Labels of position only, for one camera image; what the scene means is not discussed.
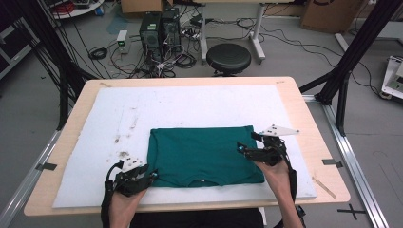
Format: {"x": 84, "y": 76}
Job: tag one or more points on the person's left hand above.
{"x": 123, "y": 207}

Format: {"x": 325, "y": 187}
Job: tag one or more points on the cardboard box with black logo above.
{"x": 329, "y": 14}

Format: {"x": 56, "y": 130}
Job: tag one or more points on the black tape strip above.
{"x": 47, "y": 166}
{"x": 332, "y": 163}

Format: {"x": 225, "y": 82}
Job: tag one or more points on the teal long-sleeve shirt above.
{"x": 196, "y": 152}

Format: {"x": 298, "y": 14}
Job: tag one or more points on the open cardboard box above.
{"x": 142, "y": 5}

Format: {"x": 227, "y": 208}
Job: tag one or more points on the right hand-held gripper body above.
{"x": 272, "y": 155}

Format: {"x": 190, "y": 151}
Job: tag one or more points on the person's dark clothing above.
{"x": 196, "y": 219}

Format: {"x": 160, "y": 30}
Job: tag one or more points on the black tape cross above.
{"x": 351, "y": 211}

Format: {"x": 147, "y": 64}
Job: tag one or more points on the white machine base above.
{"x": 393, "y": 79}

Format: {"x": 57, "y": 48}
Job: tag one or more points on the round white table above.
{"x": 79, "y": 9}

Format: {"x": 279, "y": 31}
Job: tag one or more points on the small white device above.
{"x": 122, "y": 39}

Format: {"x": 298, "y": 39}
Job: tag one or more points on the thin wooden stick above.
{"x": 323, "y": 187}

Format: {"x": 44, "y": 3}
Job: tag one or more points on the aluminium floor rail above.
{"x": 22, "y": 190}
{"x": 355, "y": 158}

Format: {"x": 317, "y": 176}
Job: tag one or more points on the white foam mat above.
{"x": 190, "y": 104}

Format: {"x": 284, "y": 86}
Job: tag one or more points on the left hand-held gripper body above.
{"x": 128, "y": 185}

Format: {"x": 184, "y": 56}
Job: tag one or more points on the black computer tower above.
{"x": 171, "y": 28}
{"x": 150, "y": 34}

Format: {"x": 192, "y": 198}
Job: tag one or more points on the black round stool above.
{"x": 228, "y": 57}

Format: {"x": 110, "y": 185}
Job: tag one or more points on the black metal frame post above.
{"x": 53, "y": 53}
{"x": 358, "y": 50}

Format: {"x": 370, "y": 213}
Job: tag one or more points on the person's right hand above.
{"x": 280, "y": 180}

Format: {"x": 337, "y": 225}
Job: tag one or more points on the white-legged wooden desk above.
{"x": 256, "y": 34}

